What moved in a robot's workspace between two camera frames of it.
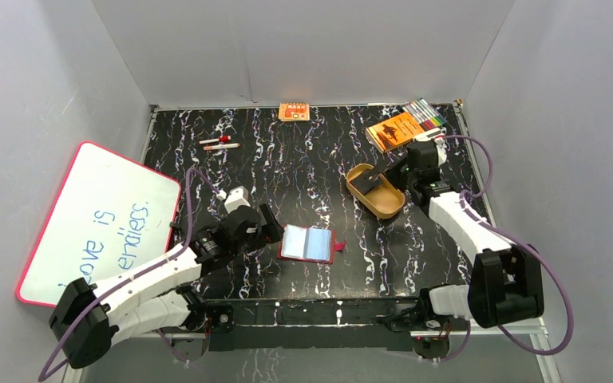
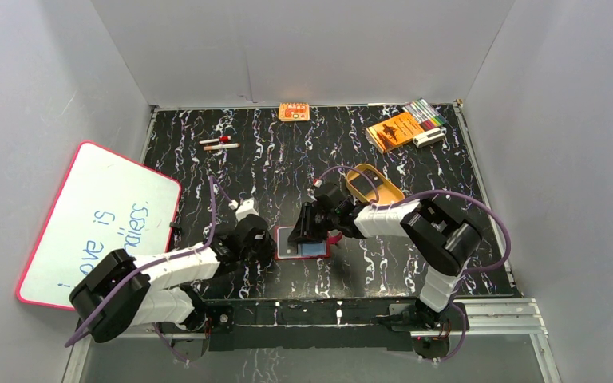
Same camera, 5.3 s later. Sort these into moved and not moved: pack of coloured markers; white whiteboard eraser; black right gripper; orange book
Moved: black right gripper
Not moved: pack of coloured markers; white whiteboard eraser; orange book
